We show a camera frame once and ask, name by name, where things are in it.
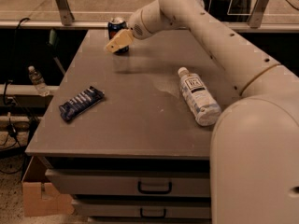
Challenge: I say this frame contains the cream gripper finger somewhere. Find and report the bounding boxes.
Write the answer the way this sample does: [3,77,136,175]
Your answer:
[105,36,125,53]

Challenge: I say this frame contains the blue pepsi can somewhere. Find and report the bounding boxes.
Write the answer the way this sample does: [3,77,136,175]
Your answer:
[107,17,129,54]

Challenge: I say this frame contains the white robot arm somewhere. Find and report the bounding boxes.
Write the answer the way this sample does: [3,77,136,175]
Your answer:
[106,0,299,224]

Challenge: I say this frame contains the blue snack bag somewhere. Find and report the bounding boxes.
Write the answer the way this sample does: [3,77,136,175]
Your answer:
[59,86,105,122]

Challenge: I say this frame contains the small water bottle on ledge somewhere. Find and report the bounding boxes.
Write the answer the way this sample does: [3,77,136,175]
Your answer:
[28,65,50,97]

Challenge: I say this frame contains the grey drawer cabinet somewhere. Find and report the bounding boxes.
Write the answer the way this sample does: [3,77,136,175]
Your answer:
[27,30,238,224]

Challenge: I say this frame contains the clear plastic water bottle lying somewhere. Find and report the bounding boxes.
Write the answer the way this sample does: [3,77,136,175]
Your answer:
[178,67,221,127]

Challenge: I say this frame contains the top grey drawer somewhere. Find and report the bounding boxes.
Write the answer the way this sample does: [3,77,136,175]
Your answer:
[46,169,210,198]

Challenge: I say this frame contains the grey drawer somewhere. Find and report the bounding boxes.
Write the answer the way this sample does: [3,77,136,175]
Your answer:
[72,200,211,219]
[46,169,210,198]

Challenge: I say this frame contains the lower grey drawer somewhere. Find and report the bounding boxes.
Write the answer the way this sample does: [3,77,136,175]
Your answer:
[72,200,211,219]

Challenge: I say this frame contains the cardboard box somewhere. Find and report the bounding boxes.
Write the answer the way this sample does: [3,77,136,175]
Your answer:
[21,157,74,217]

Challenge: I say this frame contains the green handled tool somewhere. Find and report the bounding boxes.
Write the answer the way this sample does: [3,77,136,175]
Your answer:
[48,29,65,75]

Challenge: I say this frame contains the left metal bracket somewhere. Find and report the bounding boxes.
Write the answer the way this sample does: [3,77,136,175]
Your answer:
[55,0,74,26]

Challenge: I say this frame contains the metal bracket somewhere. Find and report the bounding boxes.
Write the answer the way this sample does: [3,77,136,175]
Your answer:
[248,0,269,29]
[55,0,74,26]

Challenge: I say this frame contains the black cable left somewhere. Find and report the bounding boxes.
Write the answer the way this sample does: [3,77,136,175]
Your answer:
[0,17,41,175]

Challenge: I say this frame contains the right metal bracket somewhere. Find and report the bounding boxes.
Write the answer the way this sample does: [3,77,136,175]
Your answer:
[248,0,269,29]

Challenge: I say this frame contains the black top drawer handle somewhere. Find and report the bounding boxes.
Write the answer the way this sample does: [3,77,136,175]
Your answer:
[137,181,172,195]

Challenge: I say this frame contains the black drawer handle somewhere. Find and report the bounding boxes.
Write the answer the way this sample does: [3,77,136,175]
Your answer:
[137,181,172,195]
[139,208,167,218]

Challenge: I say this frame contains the black lower drawer handle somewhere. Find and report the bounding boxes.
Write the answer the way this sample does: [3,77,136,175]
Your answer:
[139,208,167,218]

